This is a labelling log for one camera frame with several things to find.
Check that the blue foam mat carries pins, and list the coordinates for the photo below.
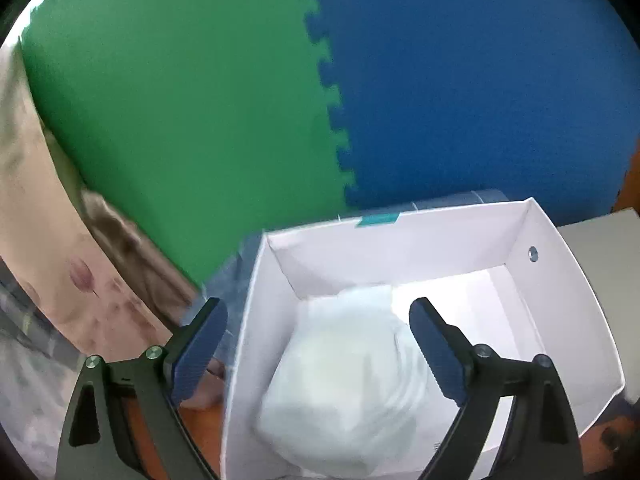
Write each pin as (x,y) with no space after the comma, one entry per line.
(475,85)

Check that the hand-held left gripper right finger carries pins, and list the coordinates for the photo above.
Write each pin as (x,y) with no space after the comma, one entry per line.
(440,355)

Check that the grey-blue checked cloth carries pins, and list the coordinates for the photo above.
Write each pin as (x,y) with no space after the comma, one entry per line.
(225,280)

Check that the white underwear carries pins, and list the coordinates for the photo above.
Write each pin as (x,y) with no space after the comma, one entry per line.
(340,370)

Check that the green foam mat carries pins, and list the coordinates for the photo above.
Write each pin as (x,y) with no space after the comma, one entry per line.
(175,110)

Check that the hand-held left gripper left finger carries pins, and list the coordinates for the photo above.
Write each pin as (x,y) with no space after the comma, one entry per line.
(197,355)

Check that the brown foam mat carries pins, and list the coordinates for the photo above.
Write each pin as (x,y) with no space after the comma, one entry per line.
(629,192)

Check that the beige floral curtain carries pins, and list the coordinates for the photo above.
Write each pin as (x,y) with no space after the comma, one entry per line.
(50,240)

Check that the white cardboard box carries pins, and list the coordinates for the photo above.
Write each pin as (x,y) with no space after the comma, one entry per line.
(350,255)

